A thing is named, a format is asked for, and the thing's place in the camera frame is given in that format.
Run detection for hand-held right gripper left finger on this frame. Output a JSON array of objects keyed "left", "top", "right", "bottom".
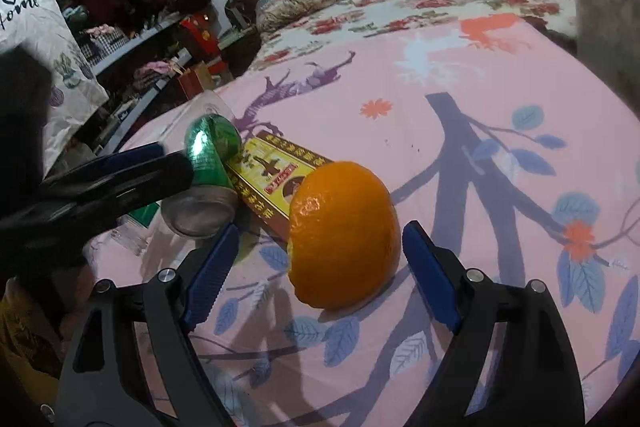
[{"left": 54, "top": 222, "right": 241, "bottom": 427}]

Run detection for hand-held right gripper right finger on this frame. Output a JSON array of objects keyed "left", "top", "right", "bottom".
[{"left": 401, "top": 220, "right": 587, "bottom": 427}]

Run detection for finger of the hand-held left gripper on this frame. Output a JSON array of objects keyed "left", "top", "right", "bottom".
[
  {"left": 29, "top": 151, "right": 195, "bottom": 234},
  {"left": 41, "top": 142, "right": 168, "bottom": 196}
]

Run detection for green drink can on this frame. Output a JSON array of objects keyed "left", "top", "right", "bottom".
[{"left": 162, "top": 113, "right": 244, "bottom": 239}]

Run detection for orange fruit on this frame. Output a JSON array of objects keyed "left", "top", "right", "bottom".
[{"left": 288, "top": 161, "right": 402, "bottom": 311}]

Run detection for yellow red printed box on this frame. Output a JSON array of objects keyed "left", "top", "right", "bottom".
[{"left": 224, "top": 131, "right": 335, "bottom": 239}]

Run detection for clear plastic bottle green label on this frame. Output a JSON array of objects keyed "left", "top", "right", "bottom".
[{"left": 110, "top": 89, "right": 239, "bottom": 256}]

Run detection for pink clothes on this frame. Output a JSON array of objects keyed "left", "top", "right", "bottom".
[{"left": 134, "top": 60, "right": 177, "bottom": 81}]

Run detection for red paper bag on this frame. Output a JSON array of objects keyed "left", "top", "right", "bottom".
[{"left": 177, "top": 61, "right": 214, "bottom": 102}]

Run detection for grey storage shelf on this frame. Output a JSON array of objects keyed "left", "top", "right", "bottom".
[{"left": 64, "top": 0, "right": 202, "bottom": 158}]

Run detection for white plant print cloth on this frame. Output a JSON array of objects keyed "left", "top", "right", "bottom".
[{"left": 0, "top": 0, "right": 109, "bottom": 178}]

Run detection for red gift box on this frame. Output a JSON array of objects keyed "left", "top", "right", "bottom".
[{"left": 179, "top": 13, "right": 221, "bottom": 58}]

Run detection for pink printed bedsheet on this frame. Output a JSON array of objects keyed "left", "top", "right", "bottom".
[{"left": 82, "top": 14, "right": 640, "bottom": 427}]

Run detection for white red floral bedsheet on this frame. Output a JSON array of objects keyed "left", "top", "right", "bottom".
[{"left": 249, "top": 0, "right": 579, "bottom": 68}]

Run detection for grey cloth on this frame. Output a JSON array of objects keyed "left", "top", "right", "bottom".
[{"left": 552, "top": 0, "right": 640, "bottom": 108}]

